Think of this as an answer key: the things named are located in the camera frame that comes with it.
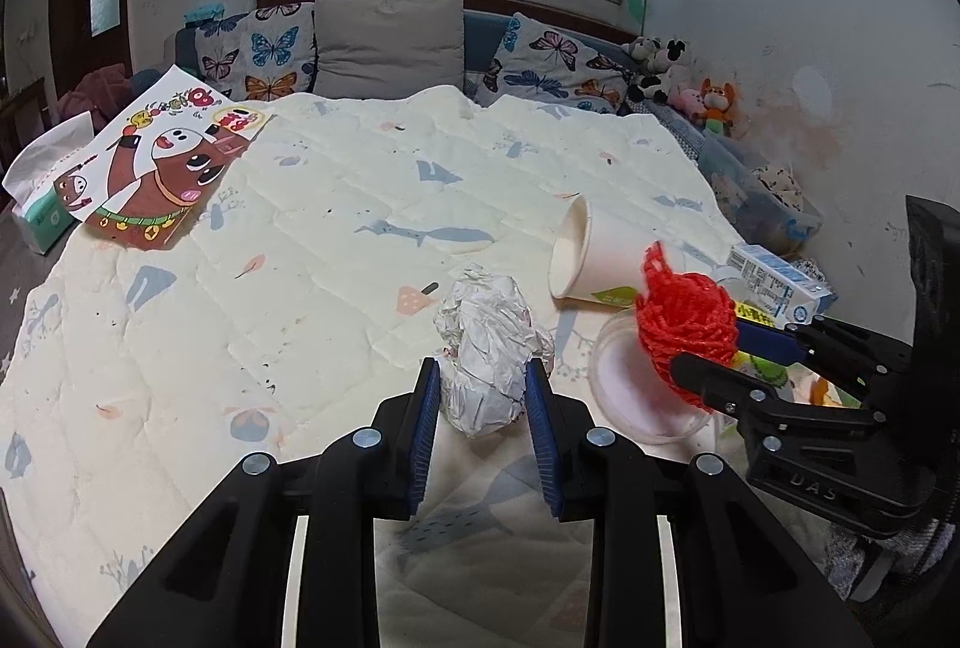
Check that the white paper ball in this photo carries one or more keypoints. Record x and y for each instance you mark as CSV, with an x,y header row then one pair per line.
x,y
487,348

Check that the patterned white cloth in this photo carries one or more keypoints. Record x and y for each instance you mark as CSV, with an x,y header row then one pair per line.
x,y
776,187

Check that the translucent plastic bowl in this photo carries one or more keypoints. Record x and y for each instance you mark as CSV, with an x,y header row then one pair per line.
x,y
630,393

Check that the blue sofa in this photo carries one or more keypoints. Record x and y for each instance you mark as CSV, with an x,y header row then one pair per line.
x,y
480,37

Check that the butterfly print pillow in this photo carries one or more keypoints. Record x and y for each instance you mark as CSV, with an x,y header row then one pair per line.
x,y
559,63
259,55

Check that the orange fox plush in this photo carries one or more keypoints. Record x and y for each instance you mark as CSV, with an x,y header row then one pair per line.
x,y
718,104

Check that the white paper cup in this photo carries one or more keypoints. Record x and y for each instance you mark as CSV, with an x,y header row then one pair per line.
x,y
600,243

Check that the green yellow drink carton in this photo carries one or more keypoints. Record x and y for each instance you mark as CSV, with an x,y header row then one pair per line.
x,y
761,312

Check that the black white cow plush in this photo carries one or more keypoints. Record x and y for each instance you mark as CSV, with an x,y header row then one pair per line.
x,y
652,67

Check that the clear plastic storage box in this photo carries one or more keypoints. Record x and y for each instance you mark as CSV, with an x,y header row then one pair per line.
x,y
750,198

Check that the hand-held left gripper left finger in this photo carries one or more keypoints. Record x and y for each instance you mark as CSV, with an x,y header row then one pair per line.
x,y
424,438

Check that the white blue milk carton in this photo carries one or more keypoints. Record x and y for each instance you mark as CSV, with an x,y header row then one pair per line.
x,y
780,284

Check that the pink cloth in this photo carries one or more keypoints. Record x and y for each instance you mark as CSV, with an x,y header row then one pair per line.
x,y
97,89

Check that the red net bundle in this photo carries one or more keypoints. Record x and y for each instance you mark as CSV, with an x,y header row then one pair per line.
x,y
682,318

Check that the teal plastic toy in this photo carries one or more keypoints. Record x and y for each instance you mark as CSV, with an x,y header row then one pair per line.
x,y
204,12

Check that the green white tissue box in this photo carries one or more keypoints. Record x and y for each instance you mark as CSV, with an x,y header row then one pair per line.
x,y
45,190

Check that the grey star tablecloth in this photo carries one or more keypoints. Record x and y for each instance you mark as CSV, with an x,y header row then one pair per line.
x,y
19,295

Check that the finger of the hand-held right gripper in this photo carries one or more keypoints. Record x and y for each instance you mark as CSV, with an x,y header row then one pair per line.
x,y
720,385
765,337

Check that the pink plush toy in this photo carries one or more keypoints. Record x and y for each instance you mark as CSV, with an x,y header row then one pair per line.
x,y
686,102

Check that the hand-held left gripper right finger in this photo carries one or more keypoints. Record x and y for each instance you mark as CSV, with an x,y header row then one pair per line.
x,y
541,445

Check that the grey cushion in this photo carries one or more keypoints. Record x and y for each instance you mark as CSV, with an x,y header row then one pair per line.
x,y
386,48

